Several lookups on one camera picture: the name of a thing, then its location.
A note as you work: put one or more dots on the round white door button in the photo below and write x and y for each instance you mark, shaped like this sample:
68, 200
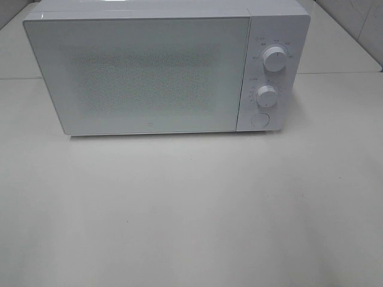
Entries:
260, 120

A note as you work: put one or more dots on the white microwave knob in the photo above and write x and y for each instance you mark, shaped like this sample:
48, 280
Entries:
274, 58
266, 96

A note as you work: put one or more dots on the white microwave door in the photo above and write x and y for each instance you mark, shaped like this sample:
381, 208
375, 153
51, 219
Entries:
137, 76

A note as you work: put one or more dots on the white microwave oven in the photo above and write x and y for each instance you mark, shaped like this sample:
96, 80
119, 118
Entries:
282, 23

